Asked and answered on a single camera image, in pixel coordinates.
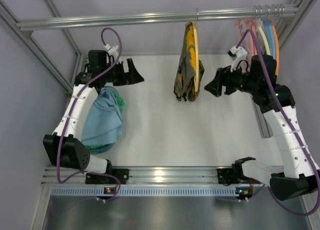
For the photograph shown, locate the green tie-dye garment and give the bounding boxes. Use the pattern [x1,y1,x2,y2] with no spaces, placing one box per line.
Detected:
[114,91,126,113]

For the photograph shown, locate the pink empty hanger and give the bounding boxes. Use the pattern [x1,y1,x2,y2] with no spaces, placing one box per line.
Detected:
[250,20,258,55]

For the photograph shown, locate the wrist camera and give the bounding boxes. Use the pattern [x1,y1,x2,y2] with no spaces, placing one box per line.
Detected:
[227,46,249,72]
[104,44,119,58]

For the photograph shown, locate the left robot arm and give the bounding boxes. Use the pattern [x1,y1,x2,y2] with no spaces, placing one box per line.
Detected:
[43,50,144,175]

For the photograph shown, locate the teal plastic basket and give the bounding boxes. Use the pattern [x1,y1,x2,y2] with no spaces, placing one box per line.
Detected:
[84,86,126,155]

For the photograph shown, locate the teal empty hanger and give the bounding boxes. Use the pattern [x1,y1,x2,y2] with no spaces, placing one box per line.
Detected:
[263,19,271,46]

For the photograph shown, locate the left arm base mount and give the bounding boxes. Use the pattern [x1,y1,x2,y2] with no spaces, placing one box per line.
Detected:
[85,168,130,185]

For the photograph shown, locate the metal hanging rail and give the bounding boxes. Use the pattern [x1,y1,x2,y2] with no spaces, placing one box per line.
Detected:
[16,4,299,31]

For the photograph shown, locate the cream empty hanger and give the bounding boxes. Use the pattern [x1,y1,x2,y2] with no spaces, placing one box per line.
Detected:
[255,19,271,55]

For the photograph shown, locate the camouflage yellow trousers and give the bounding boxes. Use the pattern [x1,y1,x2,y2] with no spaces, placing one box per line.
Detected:
[173,22,205,102]

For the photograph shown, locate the light blue trousers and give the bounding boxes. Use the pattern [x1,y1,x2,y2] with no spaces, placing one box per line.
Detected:
[80,86,124,147]

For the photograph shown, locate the aluminium frame right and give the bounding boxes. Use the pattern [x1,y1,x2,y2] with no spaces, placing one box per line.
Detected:
[252,0,317,138]

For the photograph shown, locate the aluminium frame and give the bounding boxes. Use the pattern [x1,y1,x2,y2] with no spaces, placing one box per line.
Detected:
[252,0,317,138]
[0,0,84,93]

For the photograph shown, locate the coloured spiral hanger rack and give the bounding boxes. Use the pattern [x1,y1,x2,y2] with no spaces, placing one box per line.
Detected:
[234,19,253,57]

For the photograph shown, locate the slotted cable duct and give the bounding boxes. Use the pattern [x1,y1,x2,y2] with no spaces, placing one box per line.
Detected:
[49,186,253,197]

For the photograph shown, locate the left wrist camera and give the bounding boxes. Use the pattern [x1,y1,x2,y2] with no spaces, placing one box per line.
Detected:
[104,44,119,58]

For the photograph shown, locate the pink clothes hanger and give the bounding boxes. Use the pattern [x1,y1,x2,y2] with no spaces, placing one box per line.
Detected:
[233,5,257,71]

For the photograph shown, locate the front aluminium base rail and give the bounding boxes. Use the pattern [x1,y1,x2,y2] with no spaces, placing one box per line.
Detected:
[40,166,260,186]

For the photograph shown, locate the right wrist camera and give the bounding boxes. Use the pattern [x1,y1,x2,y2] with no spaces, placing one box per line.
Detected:
[227,46,249,72]

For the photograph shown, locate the orange empty hanger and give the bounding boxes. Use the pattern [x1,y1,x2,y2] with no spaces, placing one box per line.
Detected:
[271,24,280,76]

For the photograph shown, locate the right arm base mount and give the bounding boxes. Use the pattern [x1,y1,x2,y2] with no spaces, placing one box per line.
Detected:
[216,168,240,186]

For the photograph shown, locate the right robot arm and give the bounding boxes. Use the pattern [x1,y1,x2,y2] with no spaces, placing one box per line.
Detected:
[204,54,320,201]

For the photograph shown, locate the aluminium frame left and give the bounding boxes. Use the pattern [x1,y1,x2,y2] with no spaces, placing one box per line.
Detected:
[0,0,84,93]

